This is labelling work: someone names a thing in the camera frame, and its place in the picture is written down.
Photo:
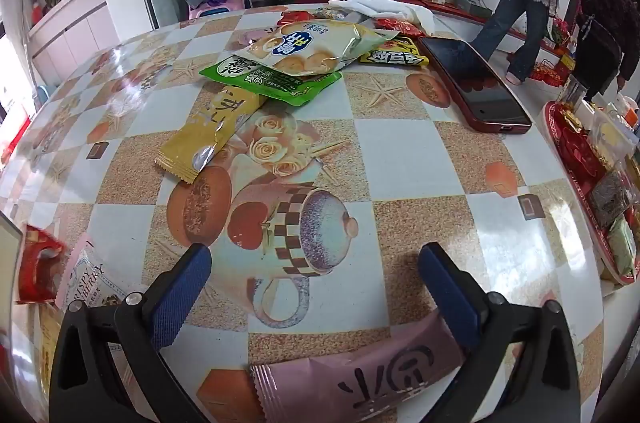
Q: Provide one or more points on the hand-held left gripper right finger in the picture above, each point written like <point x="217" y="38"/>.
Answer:
<point x="445" y="293"/>

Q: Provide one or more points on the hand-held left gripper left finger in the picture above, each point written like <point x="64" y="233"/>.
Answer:
<point x="182" y="293"/>

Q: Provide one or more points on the pink snack packet dark lettering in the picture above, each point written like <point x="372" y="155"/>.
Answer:
<point x="360" y="383"/>

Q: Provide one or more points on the red crinkled snack packet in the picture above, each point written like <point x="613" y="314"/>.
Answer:
<point x="37" y="263"/>

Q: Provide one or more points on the clear packet of yellow snacks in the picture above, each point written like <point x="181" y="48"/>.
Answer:
<point x="612" y="138"/>

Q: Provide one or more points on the white and pink snack packet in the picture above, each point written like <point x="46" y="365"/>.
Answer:
<point x="87" y="273"/>

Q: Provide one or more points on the beige snack packet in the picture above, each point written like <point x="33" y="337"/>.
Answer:
<point x="47" y="338"/>

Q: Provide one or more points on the light green snack packet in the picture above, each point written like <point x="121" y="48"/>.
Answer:
<point x="622" y="248"/>

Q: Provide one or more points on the dark seed packet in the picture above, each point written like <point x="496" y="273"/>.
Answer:
<point x="610" y="200"/>

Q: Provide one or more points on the red round tray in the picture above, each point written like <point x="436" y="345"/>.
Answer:
<point x="575" y="153"/>

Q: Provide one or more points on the smartphone in red case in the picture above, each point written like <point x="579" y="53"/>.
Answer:
<point x="475" y="88"/>

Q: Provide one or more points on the gold wrapped candy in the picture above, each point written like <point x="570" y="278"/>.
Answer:
<point x="572" y="120"/>

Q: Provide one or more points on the yellow and black snack packet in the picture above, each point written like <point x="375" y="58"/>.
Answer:
<point x="395" y="55"/>

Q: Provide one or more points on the red gift boxes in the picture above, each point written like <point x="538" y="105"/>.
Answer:
<point x="552" y="73"/>

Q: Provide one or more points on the pale green biscuit bag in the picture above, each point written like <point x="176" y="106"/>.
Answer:
<point x="310" y="48"/>

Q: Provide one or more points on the pink plastic stool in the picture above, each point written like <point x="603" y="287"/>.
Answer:
<point x="220" y="5"/>

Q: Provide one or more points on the white cloth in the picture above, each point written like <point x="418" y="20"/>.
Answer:
<point x="385" y="5"/>

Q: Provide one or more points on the small red orange snack packet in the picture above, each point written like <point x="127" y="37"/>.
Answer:
<point x="295" y="16"/>

